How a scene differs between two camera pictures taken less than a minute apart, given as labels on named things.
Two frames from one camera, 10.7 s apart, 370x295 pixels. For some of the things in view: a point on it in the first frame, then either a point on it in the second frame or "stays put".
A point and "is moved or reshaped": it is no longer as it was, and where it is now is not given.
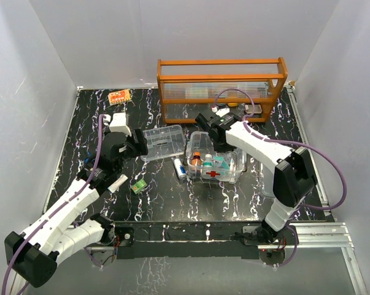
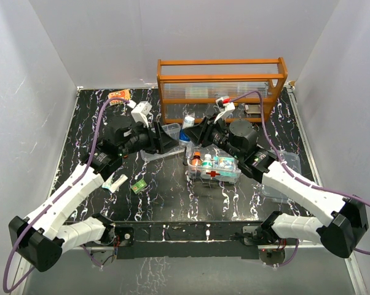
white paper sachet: [116, 184] stays put
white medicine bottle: [208, 161] stays put
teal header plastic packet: [224, 165] is moved or reshaped
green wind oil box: [138, 186] stays put
